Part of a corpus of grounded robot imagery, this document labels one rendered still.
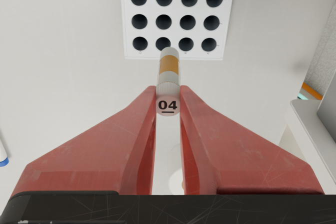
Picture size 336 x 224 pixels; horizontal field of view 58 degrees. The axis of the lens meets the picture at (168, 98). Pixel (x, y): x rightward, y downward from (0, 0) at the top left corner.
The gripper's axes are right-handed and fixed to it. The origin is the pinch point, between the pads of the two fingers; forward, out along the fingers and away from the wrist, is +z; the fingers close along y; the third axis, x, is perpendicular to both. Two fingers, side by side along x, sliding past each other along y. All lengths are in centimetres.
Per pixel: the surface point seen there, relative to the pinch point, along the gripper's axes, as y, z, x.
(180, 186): -1.5, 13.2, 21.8
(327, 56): -62, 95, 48
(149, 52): 1.5, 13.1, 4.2
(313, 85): -60, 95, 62
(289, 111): -10.2, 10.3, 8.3
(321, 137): -11.3, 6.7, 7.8
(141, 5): 2.0, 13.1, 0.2
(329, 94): -12.1, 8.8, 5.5
